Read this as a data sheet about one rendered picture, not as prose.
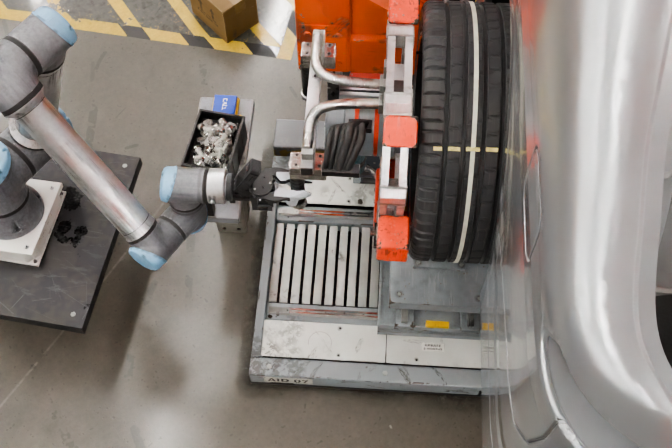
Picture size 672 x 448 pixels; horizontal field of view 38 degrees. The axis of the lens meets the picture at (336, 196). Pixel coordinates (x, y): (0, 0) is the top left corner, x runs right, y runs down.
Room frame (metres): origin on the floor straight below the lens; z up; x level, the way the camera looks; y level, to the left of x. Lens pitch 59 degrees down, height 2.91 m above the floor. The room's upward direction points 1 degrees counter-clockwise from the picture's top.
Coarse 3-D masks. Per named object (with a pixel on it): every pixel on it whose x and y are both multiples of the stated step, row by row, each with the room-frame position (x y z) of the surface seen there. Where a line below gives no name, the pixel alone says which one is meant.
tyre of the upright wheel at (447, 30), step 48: (432, 0) 1.62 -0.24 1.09; (432, 48) 1.40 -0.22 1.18; (480, 48) 1.40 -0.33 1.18; (432, 96) 1.28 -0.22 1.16; (480, 96) 1.28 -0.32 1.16; (432, 144) 1.20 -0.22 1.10; (480, 144) 1.19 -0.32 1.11; (432, 192) 1.12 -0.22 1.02; (480, 192) 1.12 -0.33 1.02; (432, 240) 1.07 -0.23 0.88; (480, 240) 1.07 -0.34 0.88
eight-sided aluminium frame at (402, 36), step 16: (400, 32) 1.50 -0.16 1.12; (384, 96) 1.32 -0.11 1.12; (400, 96) 1.31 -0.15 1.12; (384, 112) 1.28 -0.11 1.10; (400, 112) 1.28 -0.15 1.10; (384, 160) 1.20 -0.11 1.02; (400, 160) 1.20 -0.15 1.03; (384, 176) 1.18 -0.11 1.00; (400, 176) 1.17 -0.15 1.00; (384, 192) 1.15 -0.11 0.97; (400, 192) 1.15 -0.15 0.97; (384, 208) 1.14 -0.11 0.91; (400, 208) 1.14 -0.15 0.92
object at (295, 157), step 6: (294, 156) 1.26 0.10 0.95; (300, 156) 1.26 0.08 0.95; (318, 156) 1.26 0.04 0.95; (294, 162) 1.25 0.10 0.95; (300, 162) 1.25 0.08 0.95; (318, 162) 1.25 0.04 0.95; (294, 168) 1.23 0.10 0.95; (318, 168) 1.23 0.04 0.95; (294, 174) 1.23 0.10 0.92; (300, 174) 1.23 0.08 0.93; (318, 174) 1.23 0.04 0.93; (324, 180) 1.22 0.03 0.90
